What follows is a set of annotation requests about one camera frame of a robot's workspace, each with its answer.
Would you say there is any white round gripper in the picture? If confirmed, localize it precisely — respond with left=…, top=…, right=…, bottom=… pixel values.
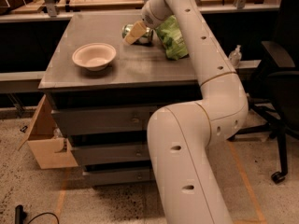
left=123, top=0, right=172, bottom=45

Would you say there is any crushed green soda can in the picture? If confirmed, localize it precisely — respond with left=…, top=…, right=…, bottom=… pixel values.
left=122, top=25, right=153, bottom=45

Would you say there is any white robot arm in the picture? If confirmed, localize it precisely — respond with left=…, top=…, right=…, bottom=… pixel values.
left=124, top=0, right=249, bottom=224

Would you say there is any green chip bag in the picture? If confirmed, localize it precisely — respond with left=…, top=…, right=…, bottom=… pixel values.
left=155, top=15, right=188, bottom=60

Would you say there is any white paper bowl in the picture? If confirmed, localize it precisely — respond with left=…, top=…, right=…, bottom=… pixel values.
left=72, top=43, right=117, bottom=71

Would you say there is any grey drawer cabinet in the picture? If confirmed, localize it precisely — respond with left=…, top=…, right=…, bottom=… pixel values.
left=39, top=11, right=201, bottom=173

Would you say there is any clear sanitizer pump bottle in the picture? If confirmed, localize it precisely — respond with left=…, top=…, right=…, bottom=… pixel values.
left=229, top=45, right=242, bottom=68

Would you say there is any top grey drawer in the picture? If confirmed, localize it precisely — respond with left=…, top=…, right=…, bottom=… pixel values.
left=52, top=105, right=158, bottom=136

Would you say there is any grey drawer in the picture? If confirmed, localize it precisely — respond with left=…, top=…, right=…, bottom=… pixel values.
left=71, top=143, right=150, bottom=165
left=52, top=105, right=158, bottom=136
left=83, top=167, right=154, bottom=186

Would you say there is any middle grey drawer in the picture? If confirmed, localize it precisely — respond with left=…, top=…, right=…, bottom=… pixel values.
left=71, top=143, right=150, bottom=165

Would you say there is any open cardboard box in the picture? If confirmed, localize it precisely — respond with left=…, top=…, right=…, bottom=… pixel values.
left=18, top=96, right=78, bottom=169

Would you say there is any bottom grey drawer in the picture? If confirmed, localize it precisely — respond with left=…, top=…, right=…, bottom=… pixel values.
left=83, top=167, right=154, bottom=186

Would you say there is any black office chair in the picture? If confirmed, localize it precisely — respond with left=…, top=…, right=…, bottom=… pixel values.
left=238, top=0, right=299, bottom=184

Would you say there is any grey metal ledge rail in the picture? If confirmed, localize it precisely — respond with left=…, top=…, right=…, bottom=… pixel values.
left=0, top=60, right=260, bottom=94

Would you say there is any black floor cable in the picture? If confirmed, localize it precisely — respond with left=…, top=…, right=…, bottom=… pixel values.
left=25, top=212, right=60, bottom=224

